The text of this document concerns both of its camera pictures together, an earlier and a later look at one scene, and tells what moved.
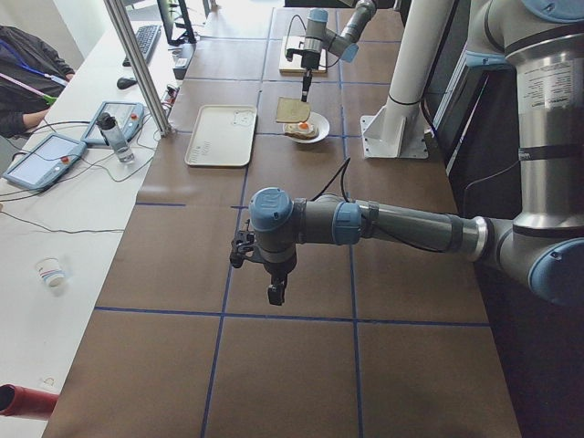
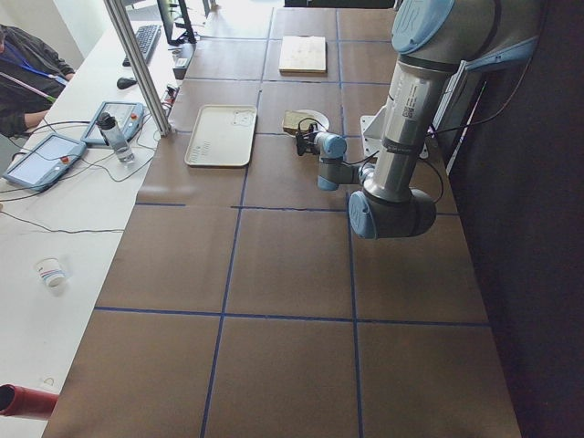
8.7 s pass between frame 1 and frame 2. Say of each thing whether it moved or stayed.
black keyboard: stayed
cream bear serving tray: stayed
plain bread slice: moved
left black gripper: moved
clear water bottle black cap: stayed
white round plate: stayed
